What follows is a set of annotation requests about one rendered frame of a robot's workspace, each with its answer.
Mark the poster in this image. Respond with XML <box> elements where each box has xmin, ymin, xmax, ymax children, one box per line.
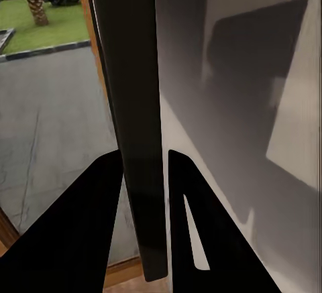
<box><xmin>89</xmin><ymin>0</ymin><xmax>168</xmax><ymax>282</ymax></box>

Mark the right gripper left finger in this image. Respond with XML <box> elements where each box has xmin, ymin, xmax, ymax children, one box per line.
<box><xmin>0</xmin><ymin>150</ymin><xmax>123</xmax><ymax>293</ymax></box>

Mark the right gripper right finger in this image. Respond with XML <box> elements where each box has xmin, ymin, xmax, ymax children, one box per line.
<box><xmin>168</xmin><ymin>149</ymin><xmax>281</xmax><ymax>293</ymax></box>

